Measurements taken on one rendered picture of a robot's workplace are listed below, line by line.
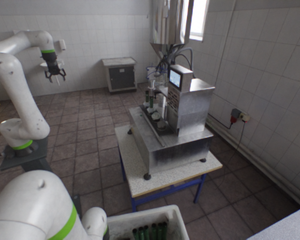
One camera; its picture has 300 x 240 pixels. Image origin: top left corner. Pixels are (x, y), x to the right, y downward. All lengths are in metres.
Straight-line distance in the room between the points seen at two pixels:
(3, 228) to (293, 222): 1.28
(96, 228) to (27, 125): 0.71
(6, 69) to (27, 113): 0.25
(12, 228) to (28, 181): 0.08
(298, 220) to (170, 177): 0.76
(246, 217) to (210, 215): 0.37
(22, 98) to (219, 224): 1.94
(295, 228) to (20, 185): 1.27
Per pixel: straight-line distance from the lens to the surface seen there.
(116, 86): 4.12
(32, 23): 4.67
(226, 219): 2.00
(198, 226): 1.88
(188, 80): 0.87
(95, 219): 0.80
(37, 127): 1.14
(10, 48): 1.30
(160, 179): 1.15
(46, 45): 1.38
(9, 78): 1.04
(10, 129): 1.24
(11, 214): 0.39
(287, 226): 1.27
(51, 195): 0.41
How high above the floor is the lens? 1.70
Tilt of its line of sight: 34 degrees down
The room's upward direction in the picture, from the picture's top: straight up
